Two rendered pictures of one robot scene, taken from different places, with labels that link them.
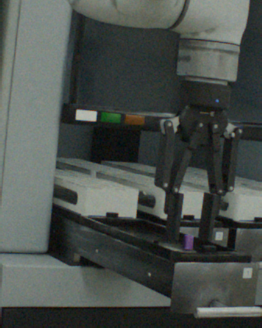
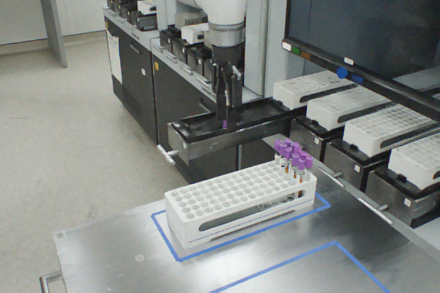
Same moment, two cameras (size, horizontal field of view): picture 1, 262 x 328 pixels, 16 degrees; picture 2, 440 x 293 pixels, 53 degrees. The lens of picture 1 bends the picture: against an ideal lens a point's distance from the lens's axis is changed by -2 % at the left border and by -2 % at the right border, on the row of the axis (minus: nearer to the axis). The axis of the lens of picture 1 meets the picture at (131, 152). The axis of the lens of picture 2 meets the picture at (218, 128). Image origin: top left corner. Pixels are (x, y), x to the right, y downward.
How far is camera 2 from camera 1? 181 cm
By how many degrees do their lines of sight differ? 86
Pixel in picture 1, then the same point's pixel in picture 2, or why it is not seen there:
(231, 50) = (212, 27)
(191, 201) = (318, 113)
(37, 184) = (277, 75)
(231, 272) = (180, 140)
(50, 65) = (282, 14)
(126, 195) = (287, 95)
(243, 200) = (347, 128)
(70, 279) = not seen: hidden behind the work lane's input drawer
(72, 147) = not seen: outside the picture
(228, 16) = (207, 7)
